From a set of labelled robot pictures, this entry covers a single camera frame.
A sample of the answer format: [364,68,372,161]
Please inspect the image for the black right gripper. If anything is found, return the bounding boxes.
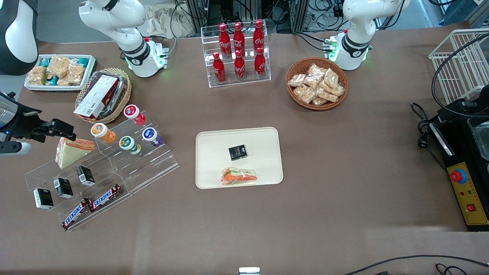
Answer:
[11,108,77,143]

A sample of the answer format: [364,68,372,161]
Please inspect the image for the green gum bottle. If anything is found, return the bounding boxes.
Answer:
[119,136,142,155]

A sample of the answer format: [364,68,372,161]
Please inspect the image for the orange gum bottle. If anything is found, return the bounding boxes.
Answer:
[91,123,116,144]

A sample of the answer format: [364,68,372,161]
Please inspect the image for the red gum bottle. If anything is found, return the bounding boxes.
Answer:
[123,104,147,126]

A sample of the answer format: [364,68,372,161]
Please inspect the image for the purple gum bottle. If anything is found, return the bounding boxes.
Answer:
[142,127,164,147]

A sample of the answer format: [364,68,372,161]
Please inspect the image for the clear acrylic stepped gum stand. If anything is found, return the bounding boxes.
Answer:
[93,110,180,194]

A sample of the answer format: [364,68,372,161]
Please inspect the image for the cream plastic tray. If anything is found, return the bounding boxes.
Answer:
[195,127,284,189]

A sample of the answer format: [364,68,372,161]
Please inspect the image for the large white bread triangle sandwich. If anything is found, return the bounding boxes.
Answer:
[55,137,96,170]

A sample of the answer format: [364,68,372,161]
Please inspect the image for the white rectangular plastic bin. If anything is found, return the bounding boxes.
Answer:
[24,54,97,92]

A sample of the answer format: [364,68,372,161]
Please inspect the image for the red and white carton box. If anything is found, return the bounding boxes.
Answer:
[73,74,120,120]

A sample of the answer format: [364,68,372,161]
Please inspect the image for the black box with white label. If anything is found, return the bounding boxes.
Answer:
[34,188,54,209]
[76,165,96,187]
[53,178,74,198]

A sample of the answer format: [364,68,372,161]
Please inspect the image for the clear bag of puffed snack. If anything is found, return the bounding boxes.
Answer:
[67,64,85,85]
[28,66,48,85]
[48,55,71,79]

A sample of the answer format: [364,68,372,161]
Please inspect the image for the clear acrylic stepped snack stand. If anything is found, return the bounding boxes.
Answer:
[24,141,133,232]

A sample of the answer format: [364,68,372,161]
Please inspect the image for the oval light wicker basket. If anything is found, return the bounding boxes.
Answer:
[75,68,132,125]

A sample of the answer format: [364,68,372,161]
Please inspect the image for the dark plastic food container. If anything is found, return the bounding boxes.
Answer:
[86,71,129,117]

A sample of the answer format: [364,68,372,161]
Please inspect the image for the Snickers chocolate bar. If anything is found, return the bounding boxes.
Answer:
[89,184,121,212]
[61,199,92,231]

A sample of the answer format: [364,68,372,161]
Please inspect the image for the white connector block green light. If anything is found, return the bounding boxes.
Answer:
[153,41,171,70]
[323,35,341,62]

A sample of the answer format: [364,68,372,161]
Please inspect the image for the crumpled beige cloth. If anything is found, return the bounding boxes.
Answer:
[146,5,196,39]

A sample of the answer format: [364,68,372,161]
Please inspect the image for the red cola bottle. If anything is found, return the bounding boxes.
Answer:
[233,22,245,52]
[254,47,266,79]
[219,23,231,58]
[253,19,265,49]
[213,52,226,83]
[234,50,246,81]

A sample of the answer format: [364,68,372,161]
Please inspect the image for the black box with gold print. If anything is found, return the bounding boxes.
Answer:
[228,144,248,161]

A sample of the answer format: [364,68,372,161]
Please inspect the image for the wrapped triangle sandwich, orange filling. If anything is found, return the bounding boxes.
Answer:
[220,167,258,186]

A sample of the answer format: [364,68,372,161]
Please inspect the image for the clear acrylic bottle rack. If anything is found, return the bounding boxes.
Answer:
[201,21,271,88]

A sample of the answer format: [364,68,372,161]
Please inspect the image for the round brown wicker basket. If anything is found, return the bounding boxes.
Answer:
[286,57,348,111]

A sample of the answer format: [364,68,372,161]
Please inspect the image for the black control box yellow panel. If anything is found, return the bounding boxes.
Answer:
[428,86,489,232]

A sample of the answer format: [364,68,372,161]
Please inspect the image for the clear plastic cover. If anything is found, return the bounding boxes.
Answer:
[468,116,489,161]

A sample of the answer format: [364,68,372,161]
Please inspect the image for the grey bar wrist camera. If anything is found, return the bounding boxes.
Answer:
[0,141,32,156]

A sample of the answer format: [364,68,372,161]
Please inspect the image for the metal equipment rack with cables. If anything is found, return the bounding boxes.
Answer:
[174,0,346,34]

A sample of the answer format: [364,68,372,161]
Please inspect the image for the black base power cable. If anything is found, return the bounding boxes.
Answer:
[293,31,330,52]

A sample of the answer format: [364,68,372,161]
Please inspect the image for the black cable with plug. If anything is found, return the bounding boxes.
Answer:
[411,102,447,173]

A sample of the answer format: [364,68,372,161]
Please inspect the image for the long thin black cable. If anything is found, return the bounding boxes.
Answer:
[344,255,489,275]

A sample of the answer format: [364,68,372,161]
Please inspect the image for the thick black looped cable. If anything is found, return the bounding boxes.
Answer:
[431,32,489,119]

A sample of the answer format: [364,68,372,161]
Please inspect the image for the white wire basket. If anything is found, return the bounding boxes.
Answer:
[428,29,489,105]

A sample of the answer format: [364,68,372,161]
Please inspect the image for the small curled black cable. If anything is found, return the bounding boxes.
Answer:
[436,263,469,275]

